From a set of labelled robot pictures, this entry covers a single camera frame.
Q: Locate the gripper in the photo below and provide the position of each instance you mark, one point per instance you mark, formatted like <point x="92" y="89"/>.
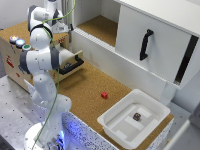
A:
<point x="62" y="28"/>

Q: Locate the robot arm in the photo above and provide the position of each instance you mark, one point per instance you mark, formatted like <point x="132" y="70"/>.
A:
<point x="41" y="83"/>

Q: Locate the wooden drawer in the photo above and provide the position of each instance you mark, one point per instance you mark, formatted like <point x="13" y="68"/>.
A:
<point x="74" y="56"/>

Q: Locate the wooden drawer box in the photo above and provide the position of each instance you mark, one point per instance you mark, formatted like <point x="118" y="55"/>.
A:
<point x="10" y="63"/>

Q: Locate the pink block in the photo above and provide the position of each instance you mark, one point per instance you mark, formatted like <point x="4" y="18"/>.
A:
<point x="104" y="95"/>

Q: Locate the purple block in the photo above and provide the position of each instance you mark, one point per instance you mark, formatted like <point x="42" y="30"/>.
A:
<point x="136" y="116"/>

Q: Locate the green button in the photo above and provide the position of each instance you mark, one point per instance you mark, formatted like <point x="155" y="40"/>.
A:
<point x="26" y="47"/>

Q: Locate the blue button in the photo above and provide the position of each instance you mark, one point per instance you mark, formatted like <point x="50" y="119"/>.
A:
<point x="20" y="42"/>

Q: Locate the red button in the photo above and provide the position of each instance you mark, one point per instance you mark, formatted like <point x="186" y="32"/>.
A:
<point x="13" y="38"/>

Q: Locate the white cabinet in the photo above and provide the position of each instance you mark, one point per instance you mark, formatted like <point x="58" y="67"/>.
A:
<point x="110" y="63"/>

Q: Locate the white sliding door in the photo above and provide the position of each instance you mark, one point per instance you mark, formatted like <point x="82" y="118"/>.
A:
<point x="163" y="50"/>

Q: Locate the white plastic box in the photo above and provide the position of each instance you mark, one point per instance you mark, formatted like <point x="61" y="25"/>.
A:
<point x="116" y="125"/>

